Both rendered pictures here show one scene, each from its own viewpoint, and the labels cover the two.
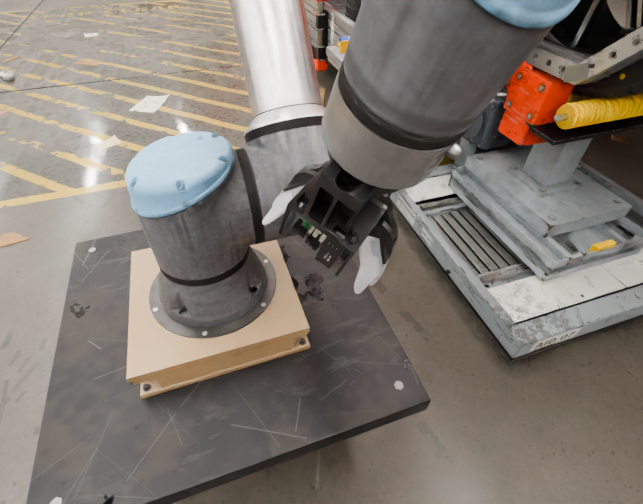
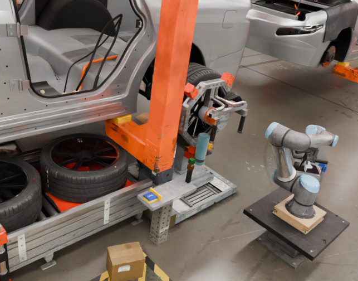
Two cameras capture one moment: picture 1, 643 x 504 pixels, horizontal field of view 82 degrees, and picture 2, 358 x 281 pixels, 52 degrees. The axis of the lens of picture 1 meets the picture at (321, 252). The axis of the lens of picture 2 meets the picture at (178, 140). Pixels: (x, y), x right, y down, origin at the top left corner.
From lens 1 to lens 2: 3.18 m
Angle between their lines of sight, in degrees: 88
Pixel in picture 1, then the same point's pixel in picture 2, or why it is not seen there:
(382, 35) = not seen: hidden behind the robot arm
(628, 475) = (249, 179)
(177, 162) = (311, 179)
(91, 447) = (335, 222)
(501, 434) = (256, 195)
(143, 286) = (312, 219)
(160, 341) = (317, 211)
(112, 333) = (320, 231)
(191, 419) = not seen: hidden behind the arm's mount
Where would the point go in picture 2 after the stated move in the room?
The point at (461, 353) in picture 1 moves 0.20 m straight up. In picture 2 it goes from (240, 201) to (245, 184)
